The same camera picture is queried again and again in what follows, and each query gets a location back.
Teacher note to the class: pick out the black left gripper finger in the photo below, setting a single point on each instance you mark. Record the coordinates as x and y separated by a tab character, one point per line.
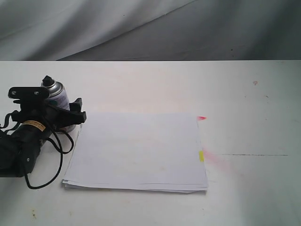
66	118
76	105

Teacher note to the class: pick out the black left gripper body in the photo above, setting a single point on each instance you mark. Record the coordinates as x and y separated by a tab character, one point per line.
38	112

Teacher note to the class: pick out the white spray paint can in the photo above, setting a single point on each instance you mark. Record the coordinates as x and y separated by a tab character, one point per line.
57	93

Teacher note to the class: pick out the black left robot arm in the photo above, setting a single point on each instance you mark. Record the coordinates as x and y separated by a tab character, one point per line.
20	149

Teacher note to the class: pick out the grey backdrop cloth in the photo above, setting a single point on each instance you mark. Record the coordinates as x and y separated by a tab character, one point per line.
149	30

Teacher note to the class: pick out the white paper stack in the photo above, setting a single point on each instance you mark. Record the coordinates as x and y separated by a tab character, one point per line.
156	152

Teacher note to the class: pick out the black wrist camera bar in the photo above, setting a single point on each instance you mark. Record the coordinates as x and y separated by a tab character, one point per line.
28	92

